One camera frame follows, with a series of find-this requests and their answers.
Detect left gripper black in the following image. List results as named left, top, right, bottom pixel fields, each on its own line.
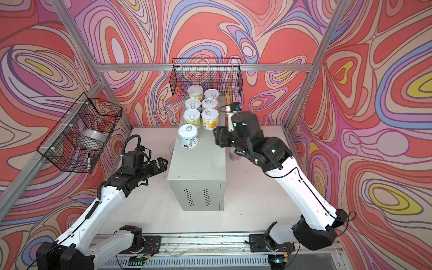
left=134, top=156, right=168, bottom=183

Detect can row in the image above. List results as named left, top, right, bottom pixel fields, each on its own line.
left=183, top=109, right=201, bottom=129
left=178, top=124, right=199, bottom=149
left=229, top=150, right=241, bottom=162
left=169, top=143, right=175, bottom=155
left=201, top=109, right=219, bottom=131

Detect peach labelled can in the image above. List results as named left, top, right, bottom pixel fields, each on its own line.
left=201, top=98, right=219, bottom=110

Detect pink labelled can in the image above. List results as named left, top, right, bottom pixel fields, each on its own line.
left=204, top=88, right=220, bottom=101

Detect blue white labelled can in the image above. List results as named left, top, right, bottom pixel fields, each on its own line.
left=184, top=99, right=202, bottom=112

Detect orange green labelled can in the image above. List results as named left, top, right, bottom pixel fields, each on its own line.
left=187, top=85, right=204, bottom=101

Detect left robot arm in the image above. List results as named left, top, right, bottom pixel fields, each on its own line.
left=34, top=135, right=168, bottom=270

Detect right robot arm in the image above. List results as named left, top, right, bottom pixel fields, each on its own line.
left=213, top=111, right=350, bottom=250

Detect can left row back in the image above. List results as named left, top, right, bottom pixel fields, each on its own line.
left=169, top=143, right=175, bottom=155

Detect can right row back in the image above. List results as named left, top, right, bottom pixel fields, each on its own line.
left=229, top=150, right=241, bottom=162

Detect grey metal cabinet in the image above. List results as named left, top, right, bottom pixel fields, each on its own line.
left=166, top=95, right=227, bottom=212

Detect black marker pen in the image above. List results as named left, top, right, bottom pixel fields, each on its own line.
left=87, top=152, right=92, bottom=172

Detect green circuit board left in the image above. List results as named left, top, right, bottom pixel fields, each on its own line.
left=128, top=255, right=151, bottom=265

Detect green circuit board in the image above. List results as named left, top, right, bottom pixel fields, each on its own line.
left=268, top=255, right=290, bottom=264
left=128, top=255, right=151, bottom=265

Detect green circuit board right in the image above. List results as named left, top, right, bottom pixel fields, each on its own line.
left=268, top=255, right=290, bottom=264

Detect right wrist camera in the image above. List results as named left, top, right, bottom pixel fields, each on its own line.
left=225, top=102, right=243, bottom=132

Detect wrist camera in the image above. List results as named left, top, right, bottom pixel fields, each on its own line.
left=135, top=145, right=151, bottom=160
left=225, top=102, right=243, bottom=132

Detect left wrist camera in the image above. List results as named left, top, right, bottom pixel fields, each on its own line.
left=135, top=145, right=151, bottom=160

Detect black wire basket back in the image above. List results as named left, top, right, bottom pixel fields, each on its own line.
left=169, top=57, right=243, bottom=97

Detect black wire basket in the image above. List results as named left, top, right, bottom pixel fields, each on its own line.
left=37, top=93, right=123, bottom=173
left=169, top=57, right=243, bottom=97

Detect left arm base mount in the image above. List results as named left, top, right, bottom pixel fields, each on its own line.
left=113, top=235, right=162, bottom=255

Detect black wire basket left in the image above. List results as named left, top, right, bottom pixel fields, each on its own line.
left=37, top=93, right=123, bottom=173

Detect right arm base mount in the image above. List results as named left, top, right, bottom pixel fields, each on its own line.
left=245, top=234, right=295, bottom=254

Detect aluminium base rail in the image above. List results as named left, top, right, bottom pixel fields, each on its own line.
left=67, top=232, right=345, bottom=270

